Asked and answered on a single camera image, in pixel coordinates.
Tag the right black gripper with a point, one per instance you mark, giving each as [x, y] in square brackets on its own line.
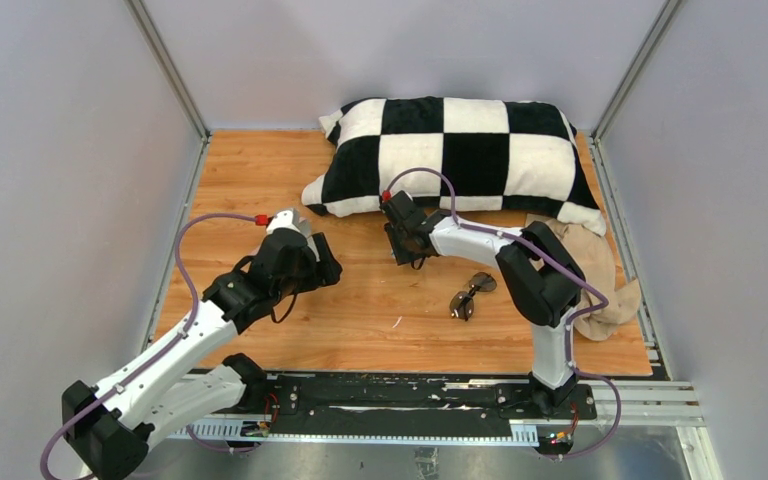
[403, 256]

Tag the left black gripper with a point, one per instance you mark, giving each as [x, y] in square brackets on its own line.
[320, 272]

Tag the dark aviator sunglasses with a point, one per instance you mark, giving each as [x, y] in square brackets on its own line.
[462, 305]

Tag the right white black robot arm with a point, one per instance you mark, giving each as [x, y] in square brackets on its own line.
[543, 281]

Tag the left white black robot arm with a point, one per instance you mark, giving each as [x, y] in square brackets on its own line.
[114, 424]

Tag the black white checkered pillow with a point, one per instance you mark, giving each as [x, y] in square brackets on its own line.
[471, 154]

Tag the beige crumpled cloth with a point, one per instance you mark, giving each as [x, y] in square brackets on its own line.
[594, 256]

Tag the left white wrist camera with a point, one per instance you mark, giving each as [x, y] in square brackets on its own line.
[288, 219]

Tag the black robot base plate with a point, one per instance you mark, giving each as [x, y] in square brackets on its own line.
[409, 406]

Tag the slotted aluminium rail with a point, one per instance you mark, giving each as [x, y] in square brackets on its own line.
[621, 404]

